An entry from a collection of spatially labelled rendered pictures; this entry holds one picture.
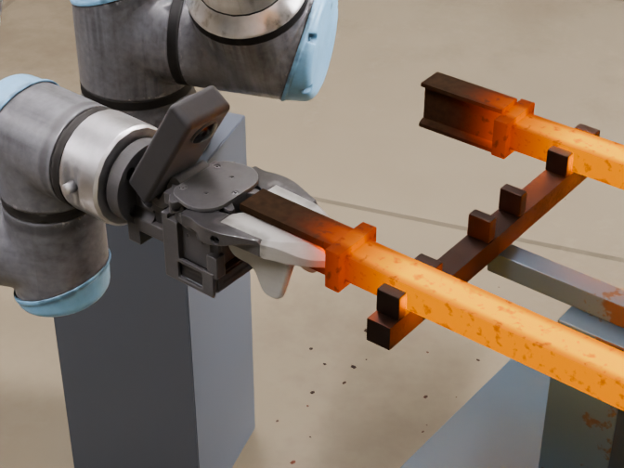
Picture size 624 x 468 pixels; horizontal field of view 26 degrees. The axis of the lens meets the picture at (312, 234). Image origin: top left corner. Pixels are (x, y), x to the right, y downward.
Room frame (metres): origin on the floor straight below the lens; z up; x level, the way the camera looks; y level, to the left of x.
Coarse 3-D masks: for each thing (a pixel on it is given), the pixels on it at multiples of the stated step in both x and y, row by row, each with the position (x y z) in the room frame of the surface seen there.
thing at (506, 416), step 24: (504, 384) 0.97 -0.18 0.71; (528, 384) 0.97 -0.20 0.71; (480, 408) 0.94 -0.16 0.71; (504, 408) 0.94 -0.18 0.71; (528, 408) 0.94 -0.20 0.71; (456, 432) 0.90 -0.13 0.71; (480, 432) 0.90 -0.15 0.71; (504, 432) 0.90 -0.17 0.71; (528, 432) 0.90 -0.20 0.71; (432, 456) 0.87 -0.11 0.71; (456, 456) 0.87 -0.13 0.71; (480, 456) 0.87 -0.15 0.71; (504, 456) 0.87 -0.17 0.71; (528, 456) 0.87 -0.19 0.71
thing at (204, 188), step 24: (144, 144) 0.95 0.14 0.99; (120, 168) 0.93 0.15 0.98; (192, 168) 0.91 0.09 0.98; (216, 168) 0.92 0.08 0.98; (240, 168) 0.92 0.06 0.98; (120, 192) 0.92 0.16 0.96; (168, 192) 0.89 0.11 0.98; (192, 192) 0.88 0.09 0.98; (216, 192) 0.88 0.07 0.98; (240, 192) 0.88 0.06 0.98; (120, 216) 0.92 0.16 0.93; (144, 216) 0.93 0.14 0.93; (168, 216) 0.88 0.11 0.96; (144, 240) 0.93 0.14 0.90; (168, 240) 0.88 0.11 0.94; (192, 240) 0.87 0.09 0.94; (168, 264) 0.88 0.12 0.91; (192, 264) 0.87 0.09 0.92; (216, 264) 0.85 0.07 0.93; (240, 264) 0.88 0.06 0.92; (216, 288) 0.86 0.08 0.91
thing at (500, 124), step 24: (432, 96) 1.04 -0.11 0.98; (456, 96) 1.02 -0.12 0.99; (480, 96) 1.02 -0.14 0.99; (504, 96) 1.02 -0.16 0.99; (432, 120) 1.04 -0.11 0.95; (456, 120) 1.03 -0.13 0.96; (480, 120) 1.01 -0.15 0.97; (504, 120) 0.98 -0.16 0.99; (528, 120) 1.00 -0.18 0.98; (480, 144) 1.00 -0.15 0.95; (504, 144) 0.98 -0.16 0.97; (528, 144) 0.97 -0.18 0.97; (552, 144) 0.96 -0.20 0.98; (576, 144) 0.96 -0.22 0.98; (600, 144) 0.96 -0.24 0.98; (576, 168) 0.95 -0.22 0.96; (600, 168) 0.93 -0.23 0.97
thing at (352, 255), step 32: (256, 192) 0.88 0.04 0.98; (288, 224) 0.83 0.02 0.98; (320, 224) 0.83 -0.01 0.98; (352, 256) 0.80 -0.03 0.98; (384, 256) 0.80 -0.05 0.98; (416, 288) 0.76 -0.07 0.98; (448, 288) 0.76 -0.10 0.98; (448, 320) 0.74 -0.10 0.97; (480, 320) 0.72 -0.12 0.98; (512, 320) 0.72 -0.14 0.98; (544, 320) 0.72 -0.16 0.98; (512, 352) 0.71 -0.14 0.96; (544, 352) 0.69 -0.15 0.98; (576, 352) 0.69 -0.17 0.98; (608, 352) 0.69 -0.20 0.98; (576, 384) 0.68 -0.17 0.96; (608, 384) 0.66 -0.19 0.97
